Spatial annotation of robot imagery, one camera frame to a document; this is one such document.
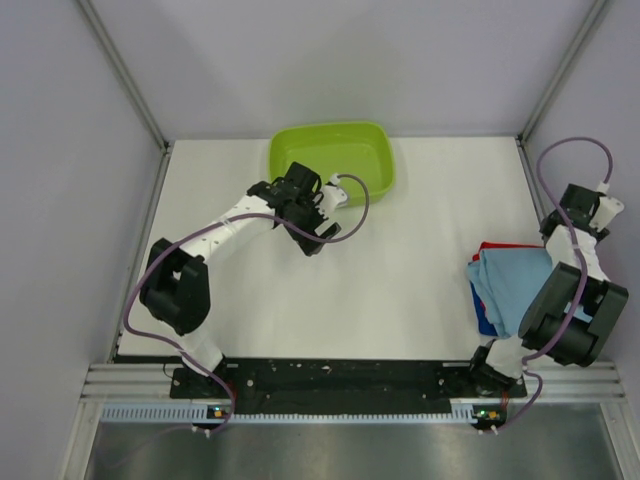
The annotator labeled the light blue t shirt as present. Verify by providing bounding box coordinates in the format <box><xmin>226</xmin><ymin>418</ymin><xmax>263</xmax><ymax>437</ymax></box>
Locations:
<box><xmin>465</xmin><ymin>247</ymin><xmax>594</xmax><ymax>341</ymax></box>

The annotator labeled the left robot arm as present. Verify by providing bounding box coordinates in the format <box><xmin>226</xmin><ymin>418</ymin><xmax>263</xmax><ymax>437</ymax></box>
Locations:
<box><xmin>139</xmin><ymin>162</ymin><xmax>348</xmax><ymax>397</ymax></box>

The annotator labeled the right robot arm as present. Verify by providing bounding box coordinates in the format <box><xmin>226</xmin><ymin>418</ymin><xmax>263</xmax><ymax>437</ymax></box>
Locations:
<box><xmin>466</xmin><ymin>183</ymin><xmax>629</xmax><ymax>396</ymax></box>

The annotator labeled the green plastic basin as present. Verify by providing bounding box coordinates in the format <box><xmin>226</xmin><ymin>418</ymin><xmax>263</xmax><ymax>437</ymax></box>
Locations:
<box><xmin>267</xmin><ymin>121</ymin><xmax>396</xmax><ymax>203</ymax></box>

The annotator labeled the red folded t shirt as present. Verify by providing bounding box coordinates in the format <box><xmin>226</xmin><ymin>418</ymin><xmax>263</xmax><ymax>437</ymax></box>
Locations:
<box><xmin>469</xmin><ymin>241</ymin><xmax>546</xmax><ymax>321</ymax></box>

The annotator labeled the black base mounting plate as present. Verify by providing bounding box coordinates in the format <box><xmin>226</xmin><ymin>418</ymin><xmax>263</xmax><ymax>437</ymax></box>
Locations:
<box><xmin>169</xmin><ymin>357</ymin><xmax>527</xmax><ymax>416</ymax></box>

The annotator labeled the blue white folded t shirt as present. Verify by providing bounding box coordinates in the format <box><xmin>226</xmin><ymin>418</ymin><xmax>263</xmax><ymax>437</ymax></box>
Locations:
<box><xmin>470</xmin><ymin>284</ymin><xmax>498</xmax><ymax>337</ymax></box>

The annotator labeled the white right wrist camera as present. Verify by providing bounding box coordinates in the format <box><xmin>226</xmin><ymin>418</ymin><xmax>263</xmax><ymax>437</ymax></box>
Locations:
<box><xmin>590</xmin><ymin>182</ymin><xmax>625</xmax><ymax>232</ymax></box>

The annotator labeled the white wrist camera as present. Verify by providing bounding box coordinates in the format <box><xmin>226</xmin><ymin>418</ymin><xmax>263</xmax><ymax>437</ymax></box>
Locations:
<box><xmin>317</xmin><ymin>173</ymin><xmax>349</xmax><ymax>217</ymax></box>
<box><xmin>590</xmin><ymin>182</ymin><xmax>625</xmax><ymax>232</ymax></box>

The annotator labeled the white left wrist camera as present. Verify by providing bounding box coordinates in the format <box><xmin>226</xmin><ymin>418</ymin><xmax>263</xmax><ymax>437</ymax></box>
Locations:
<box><xmin>317</xmin><ymin>173</ymin><xmax>349</xmax><ymax>217</ymax></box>

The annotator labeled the right aluminium corner post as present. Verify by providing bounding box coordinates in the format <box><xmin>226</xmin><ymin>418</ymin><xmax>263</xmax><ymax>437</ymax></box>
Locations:
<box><xmin>516</xmin><ymin>0</ymin><xmax>614</xmax><ymax>145</ymax></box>

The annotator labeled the aluminium corner post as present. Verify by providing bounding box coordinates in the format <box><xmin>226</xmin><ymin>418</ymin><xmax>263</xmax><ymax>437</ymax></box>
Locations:
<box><xmin>516</xmin><ymin>0</ymin><xmax>614</xmax><ymax>145</ymax></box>
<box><xmin>73</xmin><ymin>0</ymin><xmax>170</xmax><ymax>153</ymax></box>

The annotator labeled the left aluminium corner post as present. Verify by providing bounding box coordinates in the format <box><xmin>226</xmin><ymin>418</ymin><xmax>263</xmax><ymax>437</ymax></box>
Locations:
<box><xmin>73</xmin><ymin>0</ymin><xmax>170</xmax><ymax>153</ymax></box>

